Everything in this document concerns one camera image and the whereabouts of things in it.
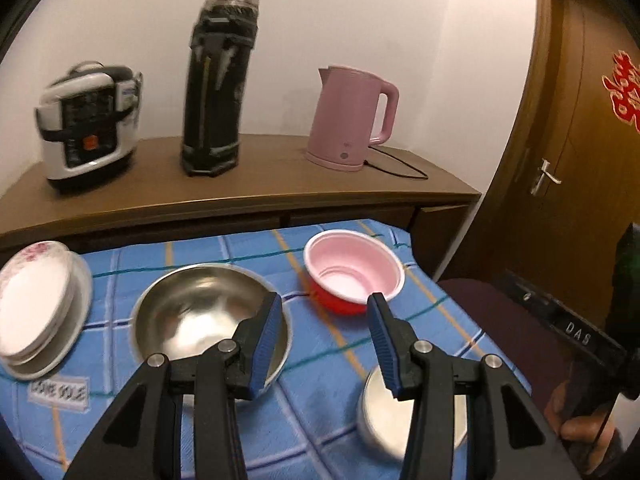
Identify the white enamel bowl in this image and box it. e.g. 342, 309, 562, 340
356, 365, 469, 462

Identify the large steel bowl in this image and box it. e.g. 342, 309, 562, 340
129, 262, 294, 406

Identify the pink red plastic bowl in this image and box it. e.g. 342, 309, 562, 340
303, 229, 406, 316

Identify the white floral plate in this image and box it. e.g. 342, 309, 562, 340
1, 240, 73, 362

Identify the person's right hand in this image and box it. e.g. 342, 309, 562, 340
544, 382, 623, 478

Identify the dark maroon chair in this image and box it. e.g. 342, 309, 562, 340
438, 278, 570, 414

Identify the blue plaid tablecloth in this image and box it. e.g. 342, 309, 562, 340
0, 218, 533, 480

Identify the brown wooden door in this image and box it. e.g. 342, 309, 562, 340
444, 0, 639, 324

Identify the brown wooden cabinet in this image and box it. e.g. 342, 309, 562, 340
1, 134, 480, 274

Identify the plain white plate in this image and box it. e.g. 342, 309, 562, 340
1, 252, 93, 382

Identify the red door decoration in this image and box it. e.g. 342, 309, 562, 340
602, 50, 640, 132

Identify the pink electric kettle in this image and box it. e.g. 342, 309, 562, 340
306, 65, 399, 172

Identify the white black rice cooker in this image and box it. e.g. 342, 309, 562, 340
35, 61, 143, 194

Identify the black thermos flask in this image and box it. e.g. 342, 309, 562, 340
181, 0, 259, 177

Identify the silver door handle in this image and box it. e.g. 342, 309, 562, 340
529, 158, 562, 196

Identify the black kettle power cable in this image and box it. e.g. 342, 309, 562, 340
364, 145, 431, 181

